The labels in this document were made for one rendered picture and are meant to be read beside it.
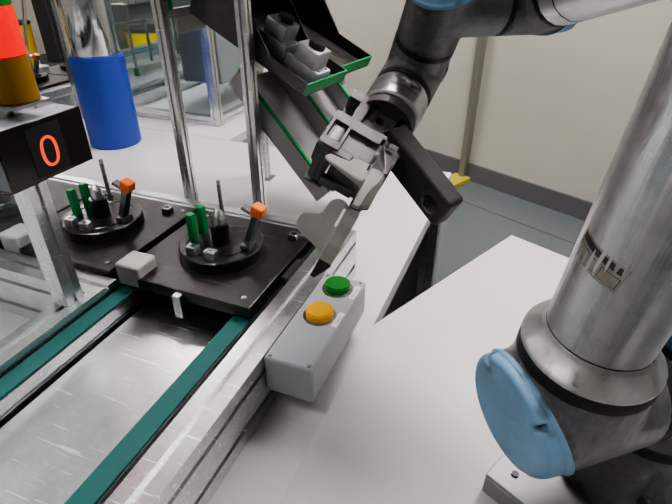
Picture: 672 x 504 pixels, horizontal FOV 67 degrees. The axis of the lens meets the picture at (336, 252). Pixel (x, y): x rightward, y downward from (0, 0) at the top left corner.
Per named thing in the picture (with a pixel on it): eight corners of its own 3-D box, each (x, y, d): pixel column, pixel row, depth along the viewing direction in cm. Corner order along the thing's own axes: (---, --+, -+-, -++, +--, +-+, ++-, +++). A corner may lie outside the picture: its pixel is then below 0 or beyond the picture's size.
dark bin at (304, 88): (343, 81, 97) (358, 46, 92) (304, 97, 88) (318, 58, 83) (236, 5, 102) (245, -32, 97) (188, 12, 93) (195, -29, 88)
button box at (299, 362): (365, 311, 83) (366, 280, 79) (313, 404, 66) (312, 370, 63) (325, 301, 85) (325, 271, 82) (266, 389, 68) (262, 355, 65)
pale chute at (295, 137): (350, 178, 107) (364, 167, 104) (316, 202, 98) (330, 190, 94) (270, 70, 105) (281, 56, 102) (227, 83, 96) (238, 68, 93)
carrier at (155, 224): (198, 217, 100) (189, 157, 93) (111, 282, 81) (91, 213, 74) (103, 197, 108) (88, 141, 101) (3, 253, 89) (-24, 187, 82)
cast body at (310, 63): (325, 84, 93) (339, 49, 88) (312, 89, 89) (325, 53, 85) (291, 59, 94) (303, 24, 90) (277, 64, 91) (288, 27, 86)
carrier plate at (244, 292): (316, 241, 92) (316, 231, 91) (250, 319, 73) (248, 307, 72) (205, 218, 100) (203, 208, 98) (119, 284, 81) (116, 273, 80)
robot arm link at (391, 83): (412, 132, 66) (441, 88, 59) (400, 155, 64) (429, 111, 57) (363, 104, 66) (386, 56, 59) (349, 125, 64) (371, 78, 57)
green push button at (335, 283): (353, 288, 79) (354, 278, 78) (344, 303, 76) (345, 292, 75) (330, 283, 81) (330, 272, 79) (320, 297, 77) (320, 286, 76)
